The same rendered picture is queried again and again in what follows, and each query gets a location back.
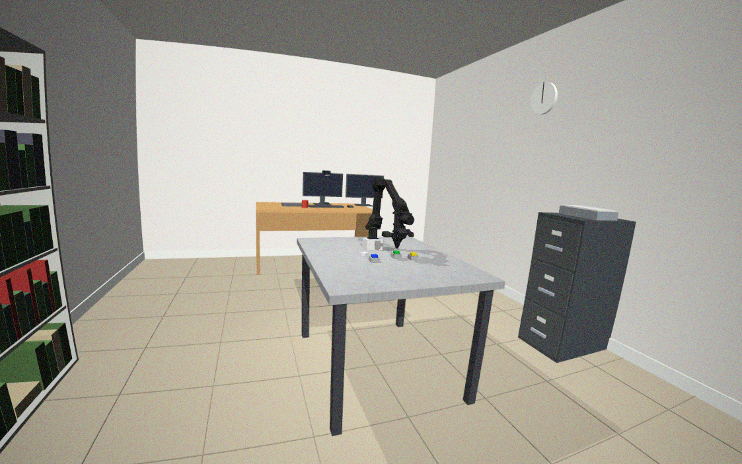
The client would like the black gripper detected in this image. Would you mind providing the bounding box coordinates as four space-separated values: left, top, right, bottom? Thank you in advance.
382 222 414 249

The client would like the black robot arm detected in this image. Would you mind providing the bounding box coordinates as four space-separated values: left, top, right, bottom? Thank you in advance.
365 177 414 239

